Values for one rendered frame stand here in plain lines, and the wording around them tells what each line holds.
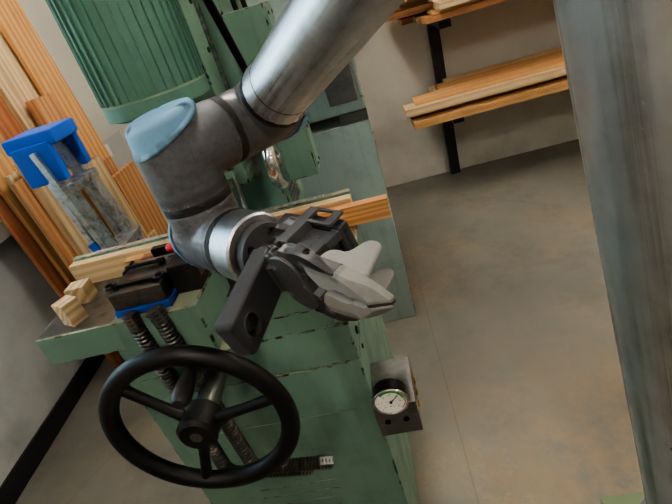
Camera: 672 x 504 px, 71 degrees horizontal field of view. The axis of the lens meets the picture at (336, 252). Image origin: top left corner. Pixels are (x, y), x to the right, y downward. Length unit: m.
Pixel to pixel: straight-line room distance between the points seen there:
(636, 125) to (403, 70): 2.96
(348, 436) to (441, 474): 0.59
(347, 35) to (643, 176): 0.34
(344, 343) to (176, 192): 0.41
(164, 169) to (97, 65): 0.27
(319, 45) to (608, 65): 0.34
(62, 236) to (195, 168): 1.67
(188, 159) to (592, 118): 0.46
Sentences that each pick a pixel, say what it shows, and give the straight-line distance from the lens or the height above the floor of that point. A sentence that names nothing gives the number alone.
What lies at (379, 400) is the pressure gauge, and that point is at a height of 0.67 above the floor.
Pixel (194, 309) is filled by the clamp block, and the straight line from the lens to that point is 0.71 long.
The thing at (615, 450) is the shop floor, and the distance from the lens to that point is 1.61.
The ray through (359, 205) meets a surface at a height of 0.94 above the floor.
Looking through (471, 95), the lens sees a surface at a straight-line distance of 2.72.
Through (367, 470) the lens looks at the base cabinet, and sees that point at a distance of 1.11.
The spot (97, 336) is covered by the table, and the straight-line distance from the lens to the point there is 0.94.
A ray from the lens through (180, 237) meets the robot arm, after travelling 0.63.
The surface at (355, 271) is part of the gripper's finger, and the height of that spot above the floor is 1.08.
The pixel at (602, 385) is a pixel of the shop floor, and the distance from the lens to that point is 1.76.
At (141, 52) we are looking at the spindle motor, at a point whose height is 1.28.
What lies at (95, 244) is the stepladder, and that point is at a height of 0.79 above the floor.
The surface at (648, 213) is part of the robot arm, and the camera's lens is 0.20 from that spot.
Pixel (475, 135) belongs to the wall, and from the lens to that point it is 3.31.
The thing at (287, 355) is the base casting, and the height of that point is 0.75.
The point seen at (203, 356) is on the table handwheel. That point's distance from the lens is 0.64.
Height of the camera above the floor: 1.29
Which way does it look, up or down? 29 degrees down
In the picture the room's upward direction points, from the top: 18 degrees counter-clockwise
